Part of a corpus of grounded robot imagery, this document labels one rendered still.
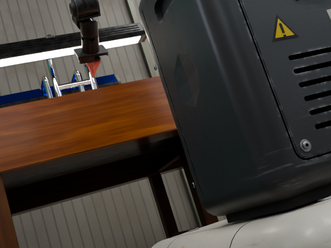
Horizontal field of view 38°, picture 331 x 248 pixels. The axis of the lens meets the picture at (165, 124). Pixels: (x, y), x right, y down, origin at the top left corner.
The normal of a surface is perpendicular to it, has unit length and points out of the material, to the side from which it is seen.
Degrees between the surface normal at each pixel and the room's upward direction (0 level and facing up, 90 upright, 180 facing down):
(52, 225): 90
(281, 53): 90
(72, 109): 90
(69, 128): 90
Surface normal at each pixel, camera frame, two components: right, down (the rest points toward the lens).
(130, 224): 0.28, -0.28
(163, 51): -0.91, 0.22
